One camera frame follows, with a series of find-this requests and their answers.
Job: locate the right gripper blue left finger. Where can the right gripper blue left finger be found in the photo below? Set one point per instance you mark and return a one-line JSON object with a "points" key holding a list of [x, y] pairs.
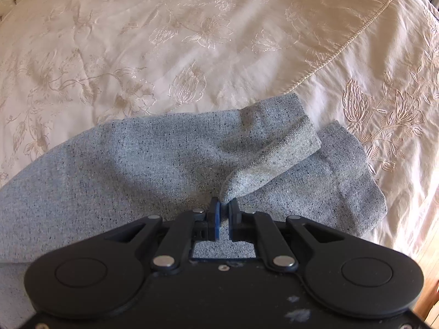
{"points": [[214, 219]]}

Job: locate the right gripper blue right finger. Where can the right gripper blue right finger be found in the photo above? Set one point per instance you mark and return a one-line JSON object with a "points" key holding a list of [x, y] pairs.
{"points": [[235, 220]]}

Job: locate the grey speckled pants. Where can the grey speckled pants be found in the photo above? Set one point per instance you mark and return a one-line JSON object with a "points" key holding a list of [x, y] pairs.
{"points": [[268, 157]]}

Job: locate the cream embroidered bedspread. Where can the cream embroidered bedspread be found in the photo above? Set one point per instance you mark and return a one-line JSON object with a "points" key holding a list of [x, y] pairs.
{"points": [[372, 65]]}

